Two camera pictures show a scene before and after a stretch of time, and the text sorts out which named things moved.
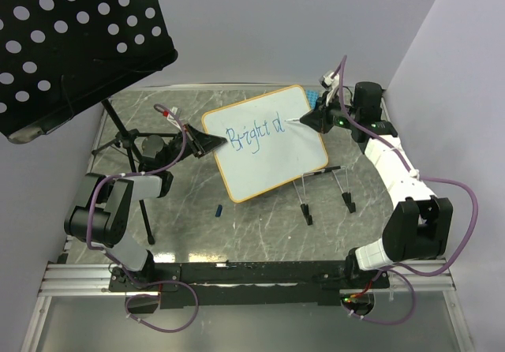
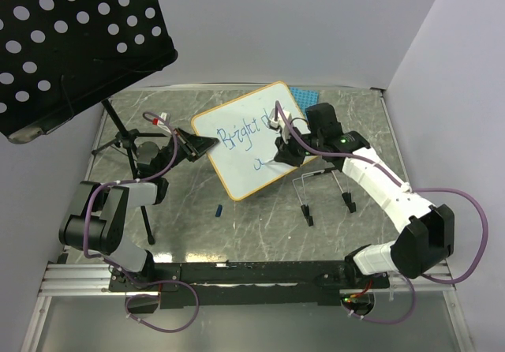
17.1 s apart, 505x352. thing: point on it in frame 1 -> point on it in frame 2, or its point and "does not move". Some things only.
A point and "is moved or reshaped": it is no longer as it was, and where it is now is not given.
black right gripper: (319, 117) -> (286, 153)
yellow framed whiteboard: (263, 150) is moved or reshaped
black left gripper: (202, 143) does not move
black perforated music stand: (65, 35) does not move
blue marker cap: (218, 211) does not move
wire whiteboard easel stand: (341, 175) does not move
